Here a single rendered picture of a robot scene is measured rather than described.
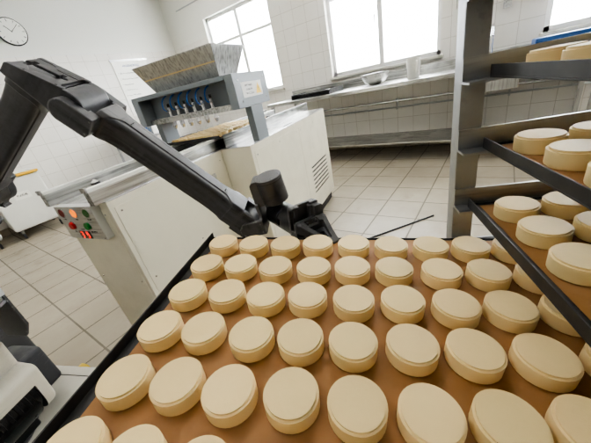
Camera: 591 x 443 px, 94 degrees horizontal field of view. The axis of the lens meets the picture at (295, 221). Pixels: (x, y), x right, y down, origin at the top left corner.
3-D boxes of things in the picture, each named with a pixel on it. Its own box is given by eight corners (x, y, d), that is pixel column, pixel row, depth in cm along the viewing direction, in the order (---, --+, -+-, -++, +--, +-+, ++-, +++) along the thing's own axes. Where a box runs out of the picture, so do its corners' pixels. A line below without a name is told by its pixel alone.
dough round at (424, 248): (404, 252, 44) (405, 242, 43) (426, 242, 46) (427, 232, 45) (433, 268, 40) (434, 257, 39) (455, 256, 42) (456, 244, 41)
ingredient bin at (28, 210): (22, 243, 342) (-22, 184, 308) (12, 235, 380) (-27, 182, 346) (70, 222, 378) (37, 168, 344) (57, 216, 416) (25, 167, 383)
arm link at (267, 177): (251, 217, 69) (244, 238, 62) (231, 177, 63) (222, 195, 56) (296, 206, 67) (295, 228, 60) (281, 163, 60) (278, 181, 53)
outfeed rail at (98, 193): (299, 112, 255) (298, 104, 252) (302, 111, 254) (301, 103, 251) (88, 206, 96) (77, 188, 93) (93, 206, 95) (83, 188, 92)
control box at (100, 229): (80, 233, 116) (61, 203, 110) (115, 235, 106) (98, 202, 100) (70, 237, 113) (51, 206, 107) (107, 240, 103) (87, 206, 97)
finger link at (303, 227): (351, 257, 52) (319, 239, 59) (350, 223, 49) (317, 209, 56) (324, 272, 49) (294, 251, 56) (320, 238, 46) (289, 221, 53)
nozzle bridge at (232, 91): (190, 143, 201) (171, 93, 186) (277, 131, 170) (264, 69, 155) (154, 157, 175) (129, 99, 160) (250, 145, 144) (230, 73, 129)
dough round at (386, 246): (397, 267, 41) (397, 256, 40) (368, 255, 45) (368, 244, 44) (412, 252, 44) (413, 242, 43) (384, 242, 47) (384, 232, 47)
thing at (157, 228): (220, 266, 204) (173, 145, 165) (259, 270, 190) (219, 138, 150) (142, 345, 149) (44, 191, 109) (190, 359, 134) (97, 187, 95)
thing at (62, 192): (272, 116, 268) (270, 109, 265) (274, 116, 266) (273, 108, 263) (45, 207, 109) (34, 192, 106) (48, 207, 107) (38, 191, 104)
